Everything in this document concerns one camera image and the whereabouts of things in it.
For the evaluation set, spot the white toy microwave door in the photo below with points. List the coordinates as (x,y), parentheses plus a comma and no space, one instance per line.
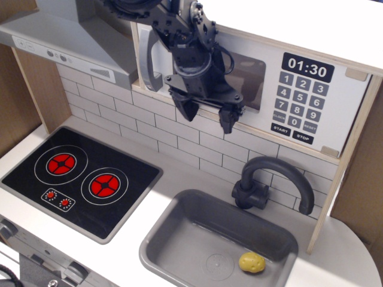
(292,95)

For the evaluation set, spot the black toy stove top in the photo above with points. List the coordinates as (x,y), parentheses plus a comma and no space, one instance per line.
(83,183)

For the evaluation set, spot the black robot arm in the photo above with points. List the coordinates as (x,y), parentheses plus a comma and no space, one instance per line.
(183,28)

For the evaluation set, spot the wooden toy kitchen frame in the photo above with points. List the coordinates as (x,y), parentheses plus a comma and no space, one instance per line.
(147,124)

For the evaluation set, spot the grey toy range hood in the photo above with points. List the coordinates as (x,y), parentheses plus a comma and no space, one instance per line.
(71,33)

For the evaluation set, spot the grey toy sink basin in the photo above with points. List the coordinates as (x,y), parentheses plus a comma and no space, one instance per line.
(198,240)

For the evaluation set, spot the grey microwave door handle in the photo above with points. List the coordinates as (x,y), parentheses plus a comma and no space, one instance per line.
(152,80)

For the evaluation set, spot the yellow toy potato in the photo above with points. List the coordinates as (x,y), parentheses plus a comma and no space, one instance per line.
(251,262)

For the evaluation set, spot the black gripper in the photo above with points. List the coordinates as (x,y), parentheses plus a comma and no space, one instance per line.
(212,90)

